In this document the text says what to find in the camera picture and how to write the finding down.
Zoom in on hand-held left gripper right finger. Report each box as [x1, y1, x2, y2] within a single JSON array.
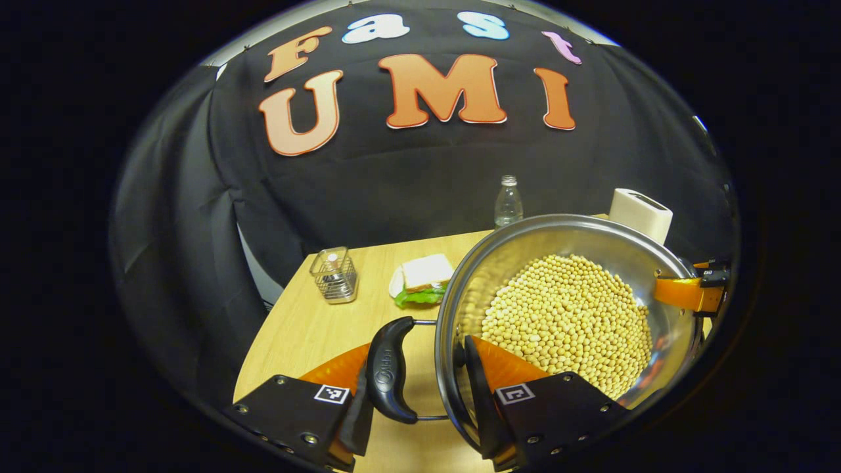
[[463, 335, 628, 470]]

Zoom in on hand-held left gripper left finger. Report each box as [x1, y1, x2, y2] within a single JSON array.
[[223, 343, 375, 470]]

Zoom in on pile of soybeans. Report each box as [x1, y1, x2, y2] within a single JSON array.
[[481, 254, 653, 399]]

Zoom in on steel pot with black handle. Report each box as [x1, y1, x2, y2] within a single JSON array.
[[366, 214, 707, 454]]

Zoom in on white box appliance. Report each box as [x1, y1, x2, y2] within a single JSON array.
[[608, 189, 673, 245]]

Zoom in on sandwich with lettuce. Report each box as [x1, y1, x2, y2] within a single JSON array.
[[394, 254, 455, 308]]

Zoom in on clear plastic water bottle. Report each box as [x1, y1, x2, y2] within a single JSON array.
[[494, 175, 524, 229]]

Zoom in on black backdrop cloth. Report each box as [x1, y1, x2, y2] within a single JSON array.
[[108, 0, 740, 408]]

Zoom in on metal wire utensil holder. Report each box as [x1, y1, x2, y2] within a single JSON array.
[[309, 247, 359, 304]]

